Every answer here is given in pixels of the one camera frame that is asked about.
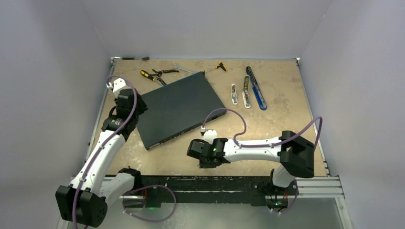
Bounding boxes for black tool at wall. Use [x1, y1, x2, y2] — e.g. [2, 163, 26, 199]
[121, 56, 150, 61]

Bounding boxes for small yellow black screwdriver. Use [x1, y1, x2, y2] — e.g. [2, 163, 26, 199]
[204, 62, 228, 73]

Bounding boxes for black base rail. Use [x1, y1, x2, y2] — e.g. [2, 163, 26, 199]
[124, 175, 298, 208]

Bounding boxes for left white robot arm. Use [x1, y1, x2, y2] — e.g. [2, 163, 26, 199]
[55, 89, 148, 228]

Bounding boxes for blue stapler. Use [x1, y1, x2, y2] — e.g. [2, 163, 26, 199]
[246, 66, 267, 111]

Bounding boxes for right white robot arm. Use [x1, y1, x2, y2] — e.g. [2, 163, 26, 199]
[186, 130, 315, 194]

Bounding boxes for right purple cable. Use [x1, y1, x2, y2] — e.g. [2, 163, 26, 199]
[201, 108, 323, 215]

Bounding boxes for dark flat network switch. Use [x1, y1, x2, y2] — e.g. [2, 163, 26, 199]
[136, 72, 227, 150]

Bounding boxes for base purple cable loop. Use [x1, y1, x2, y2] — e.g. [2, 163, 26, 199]
[122, 185, 177, 223]

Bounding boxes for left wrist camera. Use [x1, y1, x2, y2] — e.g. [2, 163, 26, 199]
[106, 78, 130, 98]

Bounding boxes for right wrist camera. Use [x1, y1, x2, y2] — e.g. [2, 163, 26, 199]
[200, 127, 217, 145]

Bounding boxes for silver wrench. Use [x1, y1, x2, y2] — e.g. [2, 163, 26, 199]
[173, 64, 196, 74]

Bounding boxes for white stapler part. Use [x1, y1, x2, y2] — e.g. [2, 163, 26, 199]
[231, 83, 238, 105]

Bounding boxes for black handled cutters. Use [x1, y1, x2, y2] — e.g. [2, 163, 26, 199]
[152, 69, 179, 78]

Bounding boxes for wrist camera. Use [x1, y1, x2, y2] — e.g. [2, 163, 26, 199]
[106, 78, 130, 98]
[200, 127, 217, 145]

